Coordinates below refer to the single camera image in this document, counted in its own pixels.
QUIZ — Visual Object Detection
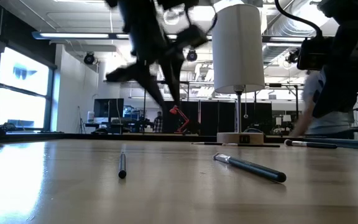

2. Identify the slim black brush pale tip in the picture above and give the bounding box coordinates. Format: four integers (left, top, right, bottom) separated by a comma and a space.
221, 142, 281, 148

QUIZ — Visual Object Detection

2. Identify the black partition wall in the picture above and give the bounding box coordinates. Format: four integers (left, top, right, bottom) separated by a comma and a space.
162, 100, 273, 136

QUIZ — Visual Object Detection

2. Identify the long black angled-head brush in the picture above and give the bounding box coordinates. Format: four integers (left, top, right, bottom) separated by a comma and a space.
191, 141, 225, 146

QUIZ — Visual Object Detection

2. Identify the red desk lamp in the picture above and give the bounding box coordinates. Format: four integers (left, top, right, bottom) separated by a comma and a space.
168, 105, 190, 134

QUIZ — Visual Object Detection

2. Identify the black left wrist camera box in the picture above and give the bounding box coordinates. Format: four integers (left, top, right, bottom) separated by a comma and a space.
178, 24, 208, 47

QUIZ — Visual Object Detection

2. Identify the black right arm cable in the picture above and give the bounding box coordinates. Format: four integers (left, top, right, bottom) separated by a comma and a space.
274, 0, 323, 39

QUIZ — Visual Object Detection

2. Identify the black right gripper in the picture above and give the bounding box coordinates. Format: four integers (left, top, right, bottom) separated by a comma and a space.
312, 21, 358, 119

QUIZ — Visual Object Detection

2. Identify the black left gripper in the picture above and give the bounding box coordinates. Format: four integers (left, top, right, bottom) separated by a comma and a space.
106, 34, 185, 108

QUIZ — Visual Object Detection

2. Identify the large window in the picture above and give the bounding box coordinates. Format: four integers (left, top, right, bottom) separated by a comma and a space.
0, 46, 57, 132

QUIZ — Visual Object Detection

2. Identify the black brush round dark head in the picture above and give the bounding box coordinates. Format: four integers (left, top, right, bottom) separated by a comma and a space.
283, 139, 338, 149

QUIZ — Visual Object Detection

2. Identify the person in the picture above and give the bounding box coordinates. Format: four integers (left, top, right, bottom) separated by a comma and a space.
152, 111, 163, 134
290, 70, 358, 139

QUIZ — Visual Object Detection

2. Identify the white ring ceiling light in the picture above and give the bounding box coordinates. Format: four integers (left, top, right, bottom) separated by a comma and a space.
162, 9, 180, 26

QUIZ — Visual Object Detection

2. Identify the black rounded object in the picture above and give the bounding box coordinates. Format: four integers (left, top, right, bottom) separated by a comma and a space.
0, 122, 18, 134

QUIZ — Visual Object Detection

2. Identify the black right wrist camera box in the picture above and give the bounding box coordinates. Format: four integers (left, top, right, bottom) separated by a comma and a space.
296, 37, 334, 71

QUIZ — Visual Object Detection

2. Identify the silver ventilation duct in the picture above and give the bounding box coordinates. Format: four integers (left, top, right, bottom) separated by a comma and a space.
261, 0, 323, 65

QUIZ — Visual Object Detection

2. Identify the black table frame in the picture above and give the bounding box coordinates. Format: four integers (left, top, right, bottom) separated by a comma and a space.
0, 132, 358, 144

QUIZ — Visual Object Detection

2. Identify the black computer monitor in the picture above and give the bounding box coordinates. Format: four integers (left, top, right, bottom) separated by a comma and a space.
93, 98, 125, 124

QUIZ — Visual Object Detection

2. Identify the white shade wooden base lamp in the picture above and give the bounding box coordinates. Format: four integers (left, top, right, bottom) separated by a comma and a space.
211, 2, 265, 146

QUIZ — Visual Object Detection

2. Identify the dark-handled brush silver ferrule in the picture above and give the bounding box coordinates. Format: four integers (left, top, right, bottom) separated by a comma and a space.
213, 152, 287, 184

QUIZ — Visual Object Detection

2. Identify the long fluorescent ceiling light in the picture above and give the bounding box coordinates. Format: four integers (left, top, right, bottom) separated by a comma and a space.
262, 35, 306, 44
31, 30, 130, 40

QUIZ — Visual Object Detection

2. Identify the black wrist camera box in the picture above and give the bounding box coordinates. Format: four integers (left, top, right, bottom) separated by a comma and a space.
178, 24, 208, 47
296, 37, 334, 71

